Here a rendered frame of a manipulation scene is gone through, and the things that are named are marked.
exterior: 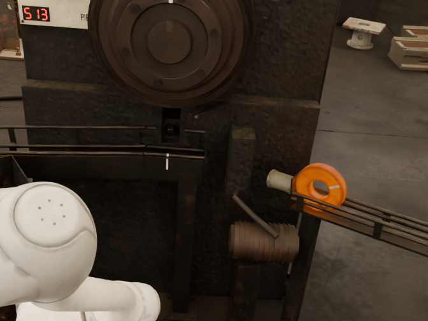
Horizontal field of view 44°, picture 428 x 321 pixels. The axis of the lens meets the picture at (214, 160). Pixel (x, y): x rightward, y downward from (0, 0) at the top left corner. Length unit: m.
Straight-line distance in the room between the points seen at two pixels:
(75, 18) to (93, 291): 0.99
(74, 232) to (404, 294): 2.01
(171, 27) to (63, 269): 0.95
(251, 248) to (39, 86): 0.85
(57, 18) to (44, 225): 1.22
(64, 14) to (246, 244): 0.90
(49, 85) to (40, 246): 1.27
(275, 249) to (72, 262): 1.19
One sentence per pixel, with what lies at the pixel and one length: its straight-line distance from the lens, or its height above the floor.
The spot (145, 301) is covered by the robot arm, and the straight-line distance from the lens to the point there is 1.16.
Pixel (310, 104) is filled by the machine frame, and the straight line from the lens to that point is 1.76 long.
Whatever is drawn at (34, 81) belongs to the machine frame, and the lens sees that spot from 1.82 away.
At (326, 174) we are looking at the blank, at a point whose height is 0.77.
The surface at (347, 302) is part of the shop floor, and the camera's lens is 2.32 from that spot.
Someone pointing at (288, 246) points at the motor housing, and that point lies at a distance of 1.72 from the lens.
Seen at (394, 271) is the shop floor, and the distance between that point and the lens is 2.54.
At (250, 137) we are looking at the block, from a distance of 1.66.
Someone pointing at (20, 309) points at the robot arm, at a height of 0.74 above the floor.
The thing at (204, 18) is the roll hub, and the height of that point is 1.19.
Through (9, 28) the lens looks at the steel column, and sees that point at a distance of 4.48.
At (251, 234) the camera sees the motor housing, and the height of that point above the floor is 0.52.
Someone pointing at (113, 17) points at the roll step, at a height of 1.16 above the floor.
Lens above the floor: 1.59
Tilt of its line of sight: 32 degrees down
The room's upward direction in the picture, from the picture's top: 5 degrees clockwise
